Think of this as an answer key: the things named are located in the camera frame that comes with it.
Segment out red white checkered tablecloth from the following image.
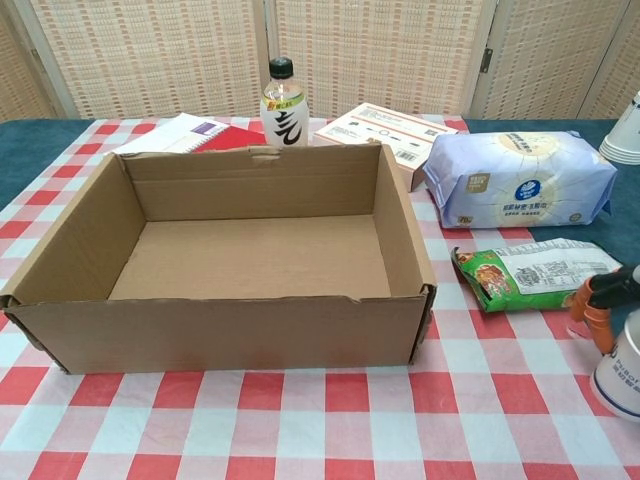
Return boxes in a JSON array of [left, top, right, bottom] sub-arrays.
[[0, 117, 640, 480]]

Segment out white paper cup blue logo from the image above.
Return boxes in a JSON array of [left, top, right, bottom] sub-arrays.
[[591, 312, 640, 419]]

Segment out light blue tissue pack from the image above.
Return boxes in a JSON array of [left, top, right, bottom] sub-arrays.
[[422, 130, 619, 230]]

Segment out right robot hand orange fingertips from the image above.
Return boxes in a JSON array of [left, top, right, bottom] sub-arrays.
[[569, 263, 640, 355]]

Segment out printed cardboard package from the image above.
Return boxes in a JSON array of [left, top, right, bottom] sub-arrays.
[[313, 102, 460, 193]]

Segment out green snack bag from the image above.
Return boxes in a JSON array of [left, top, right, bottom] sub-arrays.
[[451, 238, 624, 314]]

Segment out open brown cardboard box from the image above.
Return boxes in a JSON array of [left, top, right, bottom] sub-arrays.
[[0, 141, 438, 375]]

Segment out red spiral notebook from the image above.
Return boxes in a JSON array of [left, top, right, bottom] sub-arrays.
[[112, 112, 269, 155]]

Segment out drink bottle black cap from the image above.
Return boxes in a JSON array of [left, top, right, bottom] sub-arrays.
[[259, 57, 310, 149]]

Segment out woven folding screen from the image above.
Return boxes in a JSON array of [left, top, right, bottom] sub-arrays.
[[0, 0, 640, 121]]

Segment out stack of white paper cups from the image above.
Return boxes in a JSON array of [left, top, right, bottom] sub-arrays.
[[598, 90, 640, 166]]

